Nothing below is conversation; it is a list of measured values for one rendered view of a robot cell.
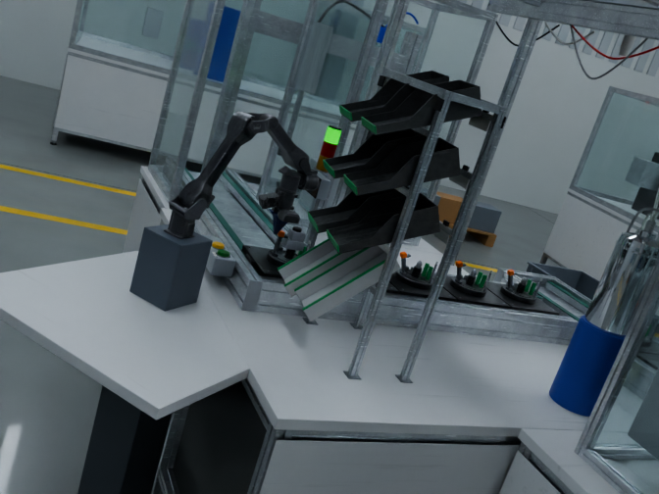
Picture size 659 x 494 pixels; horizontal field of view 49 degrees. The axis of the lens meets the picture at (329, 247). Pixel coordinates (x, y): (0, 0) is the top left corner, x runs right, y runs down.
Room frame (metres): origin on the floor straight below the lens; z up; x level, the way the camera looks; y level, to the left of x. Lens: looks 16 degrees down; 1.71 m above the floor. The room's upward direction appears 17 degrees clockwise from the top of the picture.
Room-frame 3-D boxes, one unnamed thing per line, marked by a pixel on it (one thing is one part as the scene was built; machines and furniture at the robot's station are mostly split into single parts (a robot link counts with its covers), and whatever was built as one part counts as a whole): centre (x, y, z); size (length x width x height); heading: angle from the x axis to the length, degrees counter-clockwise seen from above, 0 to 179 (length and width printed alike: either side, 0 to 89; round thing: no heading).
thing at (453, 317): (2.51, -0.31, 0.91); 1.24 x 0.33 x 0.10; 118
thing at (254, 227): (2.56, 0.24, 0.91); 0.84 x 0.28 x 0.10; 28
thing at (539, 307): (2.75, -0.76, 1.01); 0.24 x 0.24 x 0.13; 28
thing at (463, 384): (2.49, -0.28, 0.85); 1.50 x 1.41 x 0.03; 28
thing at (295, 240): (2.29, 0.11, 1.06); 0.08 x 0.04 x 0.07; 118
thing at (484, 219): (8.17, -1.04, 0.20); 1.20 x 0.80 x 0.41; 110
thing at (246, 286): (2.46, 0.38, 0.91); 0.89 x 0.06 x 0.11; 28
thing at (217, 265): (2.26, 0.35, 0.93); 0.21 x 0.07 x 0.06; 28
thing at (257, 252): (2.28, 0.12, 0.96); 0.24 x 0.24 x 0.02; 28
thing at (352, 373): (2.02, -0.16, 1.26); 0.36 x 0.21 x 0.80; 28
